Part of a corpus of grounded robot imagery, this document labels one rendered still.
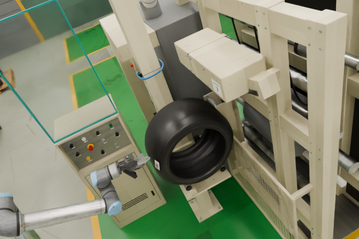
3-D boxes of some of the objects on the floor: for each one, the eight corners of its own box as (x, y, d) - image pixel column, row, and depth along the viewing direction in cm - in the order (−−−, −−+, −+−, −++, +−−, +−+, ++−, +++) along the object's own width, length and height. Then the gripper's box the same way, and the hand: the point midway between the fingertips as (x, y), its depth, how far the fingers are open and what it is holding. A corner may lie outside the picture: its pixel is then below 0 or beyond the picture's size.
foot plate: (188, 202, 292) (187, 201, 290) (210, 190, 296) (210, 188, 295) (199, 223, 270) (198, 221, 269) (223, 209, 274) (223, 207, 273)
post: (196, 204, 287) (77, -69, 144) (208, 198, 289) (101, -78, 146) (202, 214, 277) (79, -70, 134) (213, 207, 279) (105, -80, 136)
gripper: (117, 168, 168) (149, 154, 173) (114, 159, 175) (145, 146, 180) (121, 177, 173) (153, 164, 178) (118, 168, 180) (148, 155, 185)
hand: (148, 159), depth 180 cm, fingers closed
